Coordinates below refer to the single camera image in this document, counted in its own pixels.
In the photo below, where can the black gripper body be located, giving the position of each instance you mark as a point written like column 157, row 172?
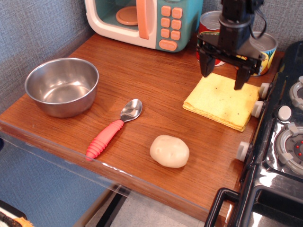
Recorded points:
column 234, row 32

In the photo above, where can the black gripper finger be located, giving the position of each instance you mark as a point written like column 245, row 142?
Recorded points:
column 207, row 62
column 242, row 76

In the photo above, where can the yellow cloth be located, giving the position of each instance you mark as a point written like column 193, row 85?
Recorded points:
column 215, row 98

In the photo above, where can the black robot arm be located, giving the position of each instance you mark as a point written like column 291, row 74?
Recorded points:
column 241, row 7

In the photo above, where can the pineapple slices can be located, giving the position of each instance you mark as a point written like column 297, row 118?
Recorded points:
column 266, row 45

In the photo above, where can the tomato sauce can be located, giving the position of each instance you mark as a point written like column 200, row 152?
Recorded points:
column 209, row 24

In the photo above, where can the toy microwave teal and white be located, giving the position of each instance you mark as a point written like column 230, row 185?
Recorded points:
column 165, row 25

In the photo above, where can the white toy potato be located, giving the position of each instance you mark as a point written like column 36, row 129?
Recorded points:
column 169, row 151

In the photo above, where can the black toy stove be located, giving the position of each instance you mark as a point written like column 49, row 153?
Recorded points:
column 271, row 191

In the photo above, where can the stainless steel bowl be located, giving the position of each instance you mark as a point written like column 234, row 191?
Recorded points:
column 63, row 87

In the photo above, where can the clear acrylic table guard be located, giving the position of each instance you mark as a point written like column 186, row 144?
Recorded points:
column 127, row 162

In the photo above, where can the spoon with red handle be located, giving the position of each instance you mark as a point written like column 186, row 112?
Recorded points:
column 130, row 111

